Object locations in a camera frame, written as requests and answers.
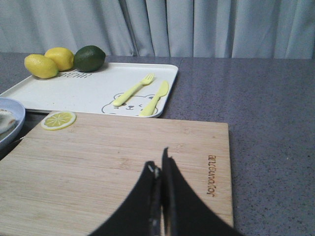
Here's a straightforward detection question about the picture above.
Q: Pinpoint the lemon slice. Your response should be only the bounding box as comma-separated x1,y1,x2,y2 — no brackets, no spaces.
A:
41,111,76,131

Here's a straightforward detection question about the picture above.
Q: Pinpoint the rear yellow lemon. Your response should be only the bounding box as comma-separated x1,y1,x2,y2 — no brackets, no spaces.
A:
44,47,74,71

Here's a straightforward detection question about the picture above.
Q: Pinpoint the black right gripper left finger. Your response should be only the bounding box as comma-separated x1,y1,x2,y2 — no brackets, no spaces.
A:
91,161,161,236

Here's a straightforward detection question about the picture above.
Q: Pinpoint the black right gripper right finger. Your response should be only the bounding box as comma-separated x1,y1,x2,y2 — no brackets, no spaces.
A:
161,148,241,236

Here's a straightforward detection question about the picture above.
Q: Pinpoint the yellow lemon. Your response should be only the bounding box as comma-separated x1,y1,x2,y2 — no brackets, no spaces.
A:
44,47,74,71
24,54,59,79

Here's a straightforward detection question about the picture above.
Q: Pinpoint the front yellow lemon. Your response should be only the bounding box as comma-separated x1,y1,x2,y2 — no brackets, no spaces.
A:
24,54,59,79

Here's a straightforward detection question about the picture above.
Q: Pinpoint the green lime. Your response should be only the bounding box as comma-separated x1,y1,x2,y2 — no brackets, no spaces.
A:
73,45,106,72

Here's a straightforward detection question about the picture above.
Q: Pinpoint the grey curtain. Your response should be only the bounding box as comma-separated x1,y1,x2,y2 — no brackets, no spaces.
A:
0,0,315,59

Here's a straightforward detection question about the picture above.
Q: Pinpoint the wooden cutting board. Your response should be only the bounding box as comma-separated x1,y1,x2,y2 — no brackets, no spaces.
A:
0,113,234,236

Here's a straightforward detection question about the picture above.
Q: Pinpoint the yellow plastic knife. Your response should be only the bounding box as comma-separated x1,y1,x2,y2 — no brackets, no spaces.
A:
139,81,169,117

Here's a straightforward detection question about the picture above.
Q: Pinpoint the light blue plate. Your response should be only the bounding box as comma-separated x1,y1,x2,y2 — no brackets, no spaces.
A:
0,97,26,152

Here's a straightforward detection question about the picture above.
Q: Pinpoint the white rectangular tray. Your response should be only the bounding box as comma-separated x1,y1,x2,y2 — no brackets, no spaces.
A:
1,62,178,117

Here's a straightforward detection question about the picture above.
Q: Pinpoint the yellow plastic fork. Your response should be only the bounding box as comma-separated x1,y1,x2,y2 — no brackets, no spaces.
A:
112,73,154,107

